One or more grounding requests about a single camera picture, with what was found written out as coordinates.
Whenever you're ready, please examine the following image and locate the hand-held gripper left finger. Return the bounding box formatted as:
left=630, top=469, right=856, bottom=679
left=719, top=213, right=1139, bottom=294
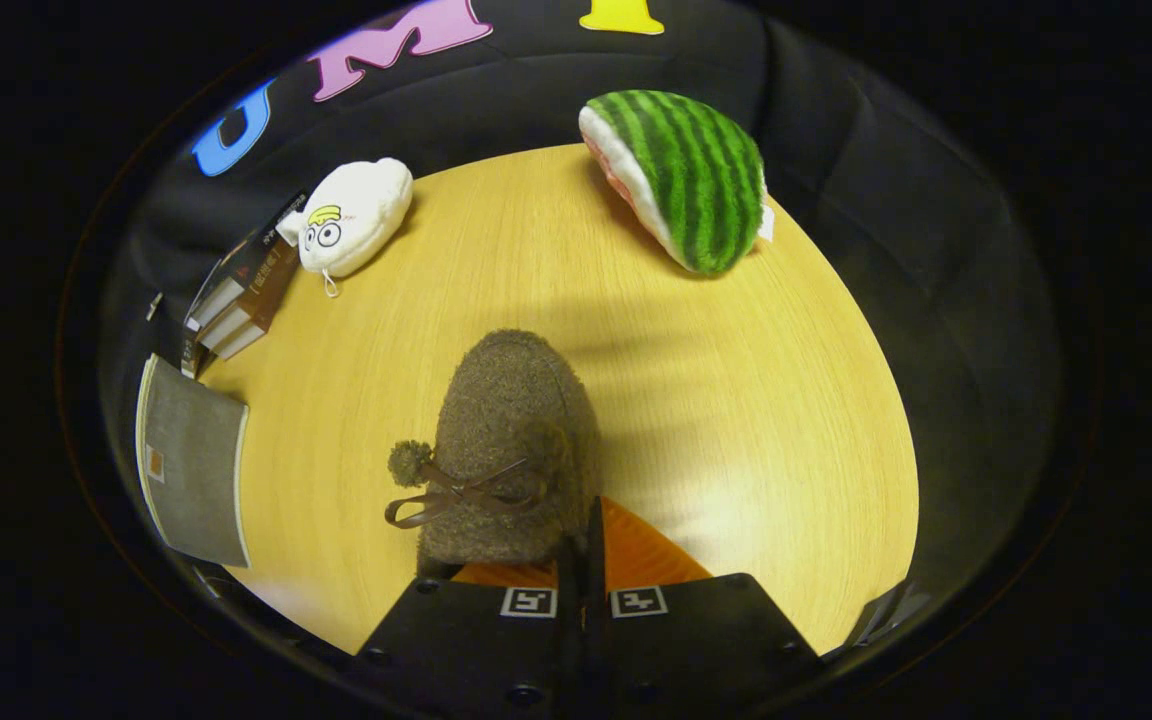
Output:
left=356, top=535, right=584, bottom=720

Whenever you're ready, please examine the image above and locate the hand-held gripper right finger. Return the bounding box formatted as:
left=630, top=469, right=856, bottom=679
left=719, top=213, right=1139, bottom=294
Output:
left=586, top=495, right=822, bottom=720

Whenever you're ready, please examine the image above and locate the brown fuzzy shoe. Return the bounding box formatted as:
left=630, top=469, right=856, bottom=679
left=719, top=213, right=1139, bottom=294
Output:
left=384, top=329, right=602, bottom=579

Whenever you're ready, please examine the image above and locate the grey fabric storage box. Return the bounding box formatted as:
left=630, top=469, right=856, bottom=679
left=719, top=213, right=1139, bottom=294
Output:
left=134, top=353, right=252, bottom=569

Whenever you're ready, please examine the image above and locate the brown spine book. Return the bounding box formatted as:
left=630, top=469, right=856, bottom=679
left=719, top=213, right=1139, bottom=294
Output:
left=196, top=250, right=302, bottom=349
left=211, top=270, right=297, bottom=361

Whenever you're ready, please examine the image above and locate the watermelon slice plush toy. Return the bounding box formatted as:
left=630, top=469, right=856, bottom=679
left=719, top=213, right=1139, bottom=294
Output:
left=578, top=90, right=775, bottom=277

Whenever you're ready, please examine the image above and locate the white plush toy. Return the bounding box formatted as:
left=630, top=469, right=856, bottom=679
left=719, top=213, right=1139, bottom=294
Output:
left=276, top=157, right=415, bottom=299

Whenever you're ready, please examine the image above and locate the dark cover book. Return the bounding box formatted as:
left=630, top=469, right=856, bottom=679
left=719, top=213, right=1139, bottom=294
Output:
left=184, top=190, right=309, bottom=331

